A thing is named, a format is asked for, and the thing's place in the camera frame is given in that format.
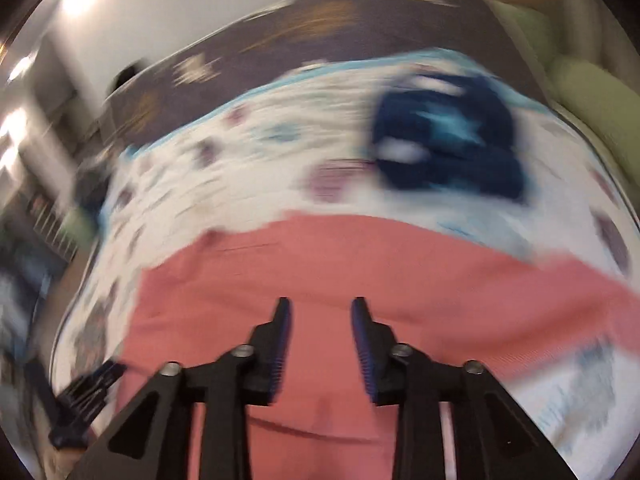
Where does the pink knit sweater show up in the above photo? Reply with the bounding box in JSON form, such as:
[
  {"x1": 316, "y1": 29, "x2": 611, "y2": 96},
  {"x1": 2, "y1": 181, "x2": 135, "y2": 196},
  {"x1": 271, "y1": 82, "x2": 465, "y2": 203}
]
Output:
[{"x1": 117, "y1": 214, "x2": 639, "y2": 479}]

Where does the navy star fleece garment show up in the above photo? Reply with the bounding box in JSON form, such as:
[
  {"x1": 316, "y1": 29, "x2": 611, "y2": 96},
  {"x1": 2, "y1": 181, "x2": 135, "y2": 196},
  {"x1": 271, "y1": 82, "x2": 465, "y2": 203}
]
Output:
[{"x1": 369, "y1": 73, "x2": 526, "y2": 202}]

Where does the white sea-pattern quilt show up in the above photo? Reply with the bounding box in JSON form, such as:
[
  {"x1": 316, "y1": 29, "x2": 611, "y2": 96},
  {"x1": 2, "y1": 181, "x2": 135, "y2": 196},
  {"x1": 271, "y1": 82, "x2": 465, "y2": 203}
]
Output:
[{"x1": 51, "y1": 49, "x2": 639, "y2": 479}]

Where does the green pillow near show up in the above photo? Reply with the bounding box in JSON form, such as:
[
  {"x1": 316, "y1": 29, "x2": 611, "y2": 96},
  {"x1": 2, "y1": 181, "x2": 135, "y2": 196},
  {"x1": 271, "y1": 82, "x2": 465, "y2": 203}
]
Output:
[{"x1": 548, "y1": 56, "x2": 639, "y2": 186}]

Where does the green pillow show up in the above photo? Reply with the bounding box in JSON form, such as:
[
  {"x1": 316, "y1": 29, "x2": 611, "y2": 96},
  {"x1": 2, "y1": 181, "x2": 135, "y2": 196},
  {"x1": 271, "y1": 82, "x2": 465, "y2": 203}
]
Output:
[
  {"x1": 548, "y1": 56, "x2": 639, "y2": 186},
  {"x1": 491, "y1": 1, "x2": 560, "y2": 68}
]

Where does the green pillow far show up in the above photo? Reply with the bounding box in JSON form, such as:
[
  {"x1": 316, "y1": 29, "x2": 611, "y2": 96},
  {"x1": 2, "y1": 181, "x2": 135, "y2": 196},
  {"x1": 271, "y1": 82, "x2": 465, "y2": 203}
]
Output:
[{"x1": 491, "y1": 1, "x2": 560, "y2": 68}]

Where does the dark purple deer mattress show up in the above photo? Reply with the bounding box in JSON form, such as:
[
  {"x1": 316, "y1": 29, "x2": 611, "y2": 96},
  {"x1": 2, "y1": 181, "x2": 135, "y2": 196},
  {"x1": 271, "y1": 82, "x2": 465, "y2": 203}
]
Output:
[{"x1": 99, "y1": 0, "x2": 546, "y2": 146}]

